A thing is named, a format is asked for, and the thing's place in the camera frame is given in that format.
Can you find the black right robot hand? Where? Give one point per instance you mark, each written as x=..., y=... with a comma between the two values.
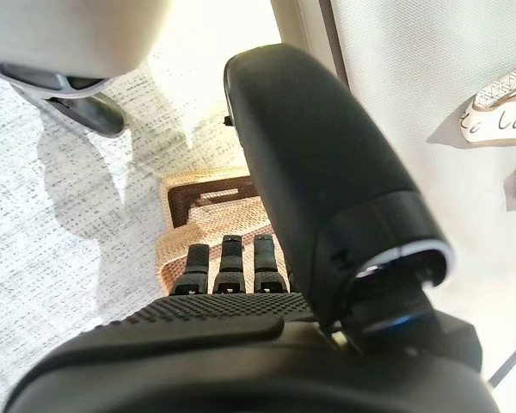
x=309, y=150

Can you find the brown wicker basket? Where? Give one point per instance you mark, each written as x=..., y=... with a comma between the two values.
x=241, y=215

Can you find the bed with grey sheet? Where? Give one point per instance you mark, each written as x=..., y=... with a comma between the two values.
x=413, y=64

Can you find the light woven tray dark inside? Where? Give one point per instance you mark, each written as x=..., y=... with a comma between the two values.
x=185, y=183

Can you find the printed beige ribbon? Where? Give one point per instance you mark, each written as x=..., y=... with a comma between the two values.
x=490, y=125

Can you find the grey patterned rug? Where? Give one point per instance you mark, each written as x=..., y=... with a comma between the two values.
x=47, y=215

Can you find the silver right robot leg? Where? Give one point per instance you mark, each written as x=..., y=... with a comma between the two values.
x=47, y=34

